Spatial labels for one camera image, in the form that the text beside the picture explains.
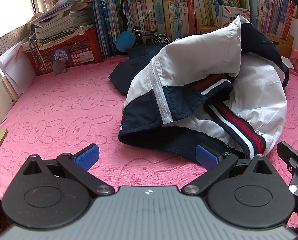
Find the blue plush ball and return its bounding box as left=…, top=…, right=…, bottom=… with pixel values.
left=115, top=30, right=135, bottom=52

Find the white and navy jacket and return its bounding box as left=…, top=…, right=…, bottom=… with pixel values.
left=109, top=16, right=289, bottom=161

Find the red plastic basket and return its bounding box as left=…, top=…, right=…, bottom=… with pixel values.
left=25, top=28, right=103, bottom=75

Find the stack of papers and notebooks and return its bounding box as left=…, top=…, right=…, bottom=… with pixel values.
left=21, top=0, right=95, bottom=52

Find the pink rabbit print towel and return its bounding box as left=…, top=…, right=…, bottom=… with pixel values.
left=0, top=55, right=298, bottom=228

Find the miniature bicycle model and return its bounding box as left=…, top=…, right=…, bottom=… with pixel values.
left=133, top=28, right=172, bottom=46

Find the row of upright books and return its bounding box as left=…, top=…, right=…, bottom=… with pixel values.
left=91, top=0, right=297, bottom=57

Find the wooden desk drawer organizer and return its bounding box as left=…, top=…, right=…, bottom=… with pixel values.
left=196, top=25, right=294, bottom=57

